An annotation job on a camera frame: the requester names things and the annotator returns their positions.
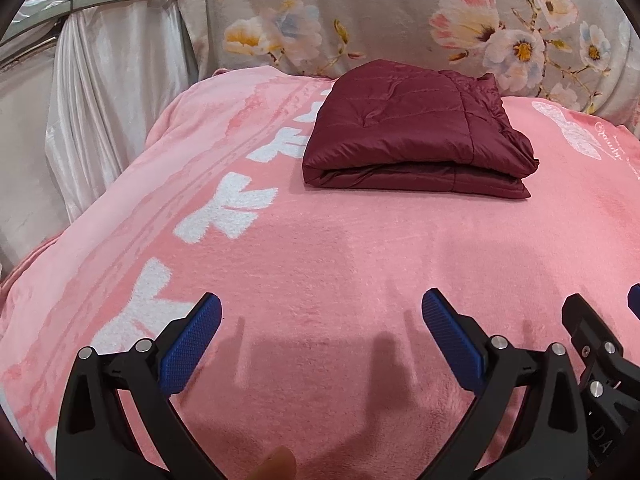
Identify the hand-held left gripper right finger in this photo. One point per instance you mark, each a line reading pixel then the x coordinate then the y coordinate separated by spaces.
pixel 450 340

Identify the curved metal rail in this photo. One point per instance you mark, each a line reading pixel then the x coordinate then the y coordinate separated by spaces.
pixel 120 2

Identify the grey floral blanket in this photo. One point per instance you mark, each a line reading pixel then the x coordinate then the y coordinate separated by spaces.
pixel 400 5

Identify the maroon puffer jacket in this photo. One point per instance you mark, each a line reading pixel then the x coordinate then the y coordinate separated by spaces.
pixel 400 125

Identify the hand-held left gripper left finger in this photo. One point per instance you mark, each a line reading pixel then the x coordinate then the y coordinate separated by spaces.
pixel 192 340

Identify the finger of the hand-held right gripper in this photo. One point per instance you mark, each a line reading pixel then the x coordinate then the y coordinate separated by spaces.
pixel 592 327
pixel 635 302

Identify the person's left hand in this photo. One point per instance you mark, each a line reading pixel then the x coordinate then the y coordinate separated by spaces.
pixel 274 466

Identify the pink printed blanket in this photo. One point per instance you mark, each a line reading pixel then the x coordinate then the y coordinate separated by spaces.
pixel 325 285

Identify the white curtain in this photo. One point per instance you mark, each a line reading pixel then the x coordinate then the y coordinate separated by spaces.
pixel 115 100

